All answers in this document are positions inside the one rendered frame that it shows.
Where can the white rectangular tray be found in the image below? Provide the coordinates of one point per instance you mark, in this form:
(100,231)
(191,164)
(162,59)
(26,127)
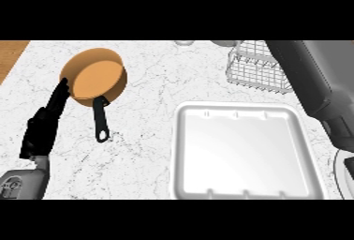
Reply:
(244,150)

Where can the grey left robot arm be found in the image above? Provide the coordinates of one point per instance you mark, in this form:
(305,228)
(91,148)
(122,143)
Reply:
(26,182)

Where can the white round plate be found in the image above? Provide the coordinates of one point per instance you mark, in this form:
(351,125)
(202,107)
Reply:
(340,175)

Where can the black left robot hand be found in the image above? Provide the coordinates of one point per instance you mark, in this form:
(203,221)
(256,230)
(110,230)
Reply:
(42,131)

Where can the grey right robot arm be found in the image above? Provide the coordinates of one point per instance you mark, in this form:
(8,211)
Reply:
(318,72)

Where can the pale grey round object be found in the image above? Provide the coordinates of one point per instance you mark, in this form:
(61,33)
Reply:
(227,42)

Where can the brown wooden panel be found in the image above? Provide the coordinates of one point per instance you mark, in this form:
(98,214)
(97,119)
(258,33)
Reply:
(11,56)

